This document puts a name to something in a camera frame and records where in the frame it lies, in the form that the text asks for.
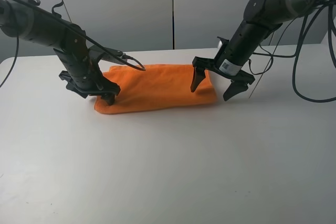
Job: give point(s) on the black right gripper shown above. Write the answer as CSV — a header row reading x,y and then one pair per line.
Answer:
x,y
238,85

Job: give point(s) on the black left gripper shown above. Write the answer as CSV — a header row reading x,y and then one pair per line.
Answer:
x,y
87,87

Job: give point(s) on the orange terry towel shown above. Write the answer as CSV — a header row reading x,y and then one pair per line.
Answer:
x,y
159,87

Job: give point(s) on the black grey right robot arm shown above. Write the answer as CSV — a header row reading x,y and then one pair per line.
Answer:
x,y
260,19

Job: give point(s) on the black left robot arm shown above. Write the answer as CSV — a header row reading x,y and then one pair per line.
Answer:
x,y
82,72

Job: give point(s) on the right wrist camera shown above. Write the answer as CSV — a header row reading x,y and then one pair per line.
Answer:
x,y
221,43

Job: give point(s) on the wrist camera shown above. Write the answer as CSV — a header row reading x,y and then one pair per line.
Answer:
x,y
110,55
221,43

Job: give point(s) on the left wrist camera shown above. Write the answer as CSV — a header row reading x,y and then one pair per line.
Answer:
x,y
110,55

